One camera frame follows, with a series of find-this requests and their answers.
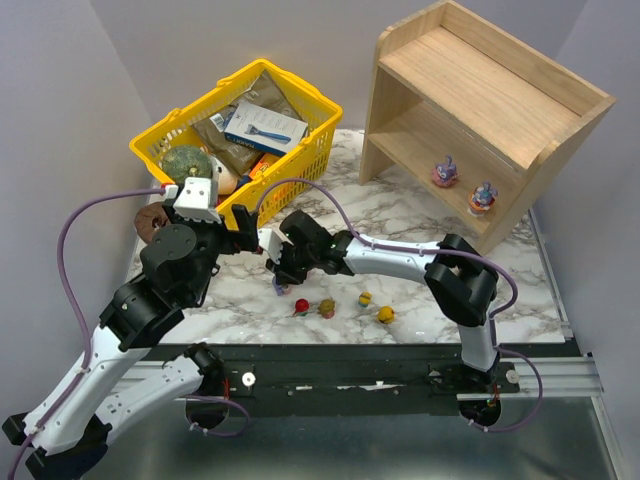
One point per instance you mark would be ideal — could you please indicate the red round toy figure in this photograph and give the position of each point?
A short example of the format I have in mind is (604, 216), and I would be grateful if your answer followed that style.
(301, 307)

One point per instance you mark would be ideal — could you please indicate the yellow duck toy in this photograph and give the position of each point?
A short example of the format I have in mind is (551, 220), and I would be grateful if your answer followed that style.
(386, 315)

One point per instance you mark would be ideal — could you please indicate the bunny holding strawberry cake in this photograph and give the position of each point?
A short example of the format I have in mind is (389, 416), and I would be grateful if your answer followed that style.
(280, 289)

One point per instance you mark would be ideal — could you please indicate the white orange plush toy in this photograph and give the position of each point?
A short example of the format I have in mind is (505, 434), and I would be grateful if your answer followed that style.
(227, 180)

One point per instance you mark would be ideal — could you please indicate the brown lid white canister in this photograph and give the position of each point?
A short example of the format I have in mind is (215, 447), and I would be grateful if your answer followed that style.
(149, 219)

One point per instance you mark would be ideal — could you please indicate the yellow blue minion toy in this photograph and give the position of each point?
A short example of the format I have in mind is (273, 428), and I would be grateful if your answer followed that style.
(364, 299)

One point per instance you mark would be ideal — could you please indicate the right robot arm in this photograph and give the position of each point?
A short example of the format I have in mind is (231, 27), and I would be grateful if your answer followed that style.
(462, 282)

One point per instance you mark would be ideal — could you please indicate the yellow plastic basket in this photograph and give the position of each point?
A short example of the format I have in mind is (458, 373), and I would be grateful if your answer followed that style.
(308, 160)

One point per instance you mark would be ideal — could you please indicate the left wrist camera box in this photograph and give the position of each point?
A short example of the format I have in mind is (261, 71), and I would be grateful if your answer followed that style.
(197, 200)

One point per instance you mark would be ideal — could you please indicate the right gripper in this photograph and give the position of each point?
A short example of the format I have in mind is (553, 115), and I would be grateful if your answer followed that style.
(286, 255)

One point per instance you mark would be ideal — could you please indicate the green melon toy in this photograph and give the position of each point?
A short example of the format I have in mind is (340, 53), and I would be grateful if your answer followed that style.
(184, 161)

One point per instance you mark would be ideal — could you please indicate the wooden shelf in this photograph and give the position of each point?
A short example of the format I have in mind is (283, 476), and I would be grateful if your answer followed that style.
(448, 82)

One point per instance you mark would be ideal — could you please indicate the olive brown toy figure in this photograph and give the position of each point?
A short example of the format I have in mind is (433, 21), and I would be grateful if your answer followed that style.
(327, 308)

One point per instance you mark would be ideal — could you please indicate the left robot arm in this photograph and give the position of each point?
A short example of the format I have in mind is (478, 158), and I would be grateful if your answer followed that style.
(73, 428)

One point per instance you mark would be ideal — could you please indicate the blue razor package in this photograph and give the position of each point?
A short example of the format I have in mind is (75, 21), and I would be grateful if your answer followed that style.
(264, 130)

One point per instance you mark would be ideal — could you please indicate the brown foil bag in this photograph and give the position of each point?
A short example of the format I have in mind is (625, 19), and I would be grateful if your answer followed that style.
(239, 159)

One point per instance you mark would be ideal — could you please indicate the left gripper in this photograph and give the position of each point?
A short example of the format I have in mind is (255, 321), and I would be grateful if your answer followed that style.
(238, 230)

